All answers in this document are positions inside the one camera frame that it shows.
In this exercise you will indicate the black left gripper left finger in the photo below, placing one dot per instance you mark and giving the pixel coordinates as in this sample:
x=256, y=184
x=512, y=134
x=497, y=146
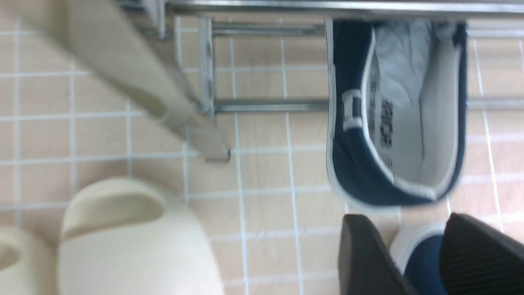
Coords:
x=365, y=266

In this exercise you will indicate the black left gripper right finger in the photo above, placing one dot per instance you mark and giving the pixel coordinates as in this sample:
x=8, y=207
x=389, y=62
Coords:
x=477, y=259

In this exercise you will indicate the navy canvas sneaker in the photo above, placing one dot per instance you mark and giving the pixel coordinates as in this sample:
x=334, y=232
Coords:
x=416, y=251
x=397, y=110

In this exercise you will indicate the silver metal shoe rack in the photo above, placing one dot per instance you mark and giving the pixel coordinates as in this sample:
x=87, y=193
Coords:
x=138, y=28

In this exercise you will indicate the right cream foam slide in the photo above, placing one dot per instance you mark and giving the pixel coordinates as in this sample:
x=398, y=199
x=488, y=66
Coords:
x=126, y=236

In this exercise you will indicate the cream foam slide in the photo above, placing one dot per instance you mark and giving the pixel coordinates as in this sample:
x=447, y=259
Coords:
x=27, y=264
x=126, y=236

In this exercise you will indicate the left cream foam slide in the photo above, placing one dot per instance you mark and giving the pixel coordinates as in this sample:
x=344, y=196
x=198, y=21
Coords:
x=27, y=264

